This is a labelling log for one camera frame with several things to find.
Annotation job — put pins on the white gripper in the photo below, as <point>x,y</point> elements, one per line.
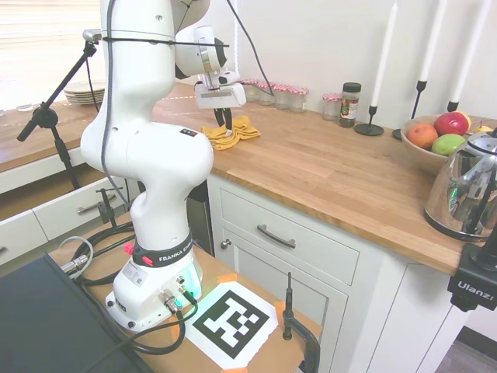
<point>221,97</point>

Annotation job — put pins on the yellow cloth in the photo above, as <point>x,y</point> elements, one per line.
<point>242,130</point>

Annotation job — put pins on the brown robot base board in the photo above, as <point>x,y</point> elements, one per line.
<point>202,357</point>

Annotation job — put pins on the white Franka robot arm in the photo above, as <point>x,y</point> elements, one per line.
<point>132,147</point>

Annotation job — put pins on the white drawer under counter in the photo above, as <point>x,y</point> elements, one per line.
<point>318,248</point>

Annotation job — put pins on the glass jar red checked lid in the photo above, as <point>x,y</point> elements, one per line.
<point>250,91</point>
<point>299,99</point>
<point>265,93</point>
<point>332,105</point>
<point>283,95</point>

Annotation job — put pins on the metal cabinet knob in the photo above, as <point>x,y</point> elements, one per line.
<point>226,244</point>

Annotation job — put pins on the spice jar black lid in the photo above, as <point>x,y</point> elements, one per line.
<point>349,107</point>

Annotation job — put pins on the black candle holder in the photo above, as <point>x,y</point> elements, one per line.
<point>369,128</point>
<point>453,106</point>
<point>418,99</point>

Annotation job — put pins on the stack of white plates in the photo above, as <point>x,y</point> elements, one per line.
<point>83,93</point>

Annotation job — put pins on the small black clamp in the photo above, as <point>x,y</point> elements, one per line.
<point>105,208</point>

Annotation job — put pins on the black boom stand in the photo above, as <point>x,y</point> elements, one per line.
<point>42,112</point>

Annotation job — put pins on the white open drawer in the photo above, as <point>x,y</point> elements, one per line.
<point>62,217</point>

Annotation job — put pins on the wooden fruit bowl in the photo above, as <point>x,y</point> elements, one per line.
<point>419,155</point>

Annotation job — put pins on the white window blind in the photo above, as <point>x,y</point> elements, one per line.
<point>42,46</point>

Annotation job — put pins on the orange fruit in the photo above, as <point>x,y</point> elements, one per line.
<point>422,136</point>

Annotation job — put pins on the small glass dish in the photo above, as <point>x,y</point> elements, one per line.
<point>25,107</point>

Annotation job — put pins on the large black bar clamp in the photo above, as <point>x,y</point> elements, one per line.
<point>288,311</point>

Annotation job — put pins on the black white fiducial tag sheet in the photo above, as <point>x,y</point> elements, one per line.
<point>231,324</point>

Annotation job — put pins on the green apple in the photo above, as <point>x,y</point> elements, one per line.
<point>447,144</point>

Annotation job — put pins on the red apple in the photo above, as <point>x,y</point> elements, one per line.
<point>450,123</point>

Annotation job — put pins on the stainless steel kettle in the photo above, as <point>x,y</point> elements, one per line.
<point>462,186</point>

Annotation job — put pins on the yellow pear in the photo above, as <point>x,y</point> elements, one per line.
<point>482,128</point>

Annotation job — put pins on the black controller box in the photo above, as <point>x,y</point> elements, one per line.
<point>46,322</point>

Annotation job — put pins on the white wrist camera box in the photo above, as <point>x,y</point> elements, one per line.
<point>229,77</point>

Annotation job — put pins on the grey camera on stand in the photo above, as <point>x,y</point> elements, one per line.
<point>91,35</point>

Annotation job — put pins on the black Ulanzi camera mount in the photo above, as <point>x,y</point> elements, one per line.
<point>471,287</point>

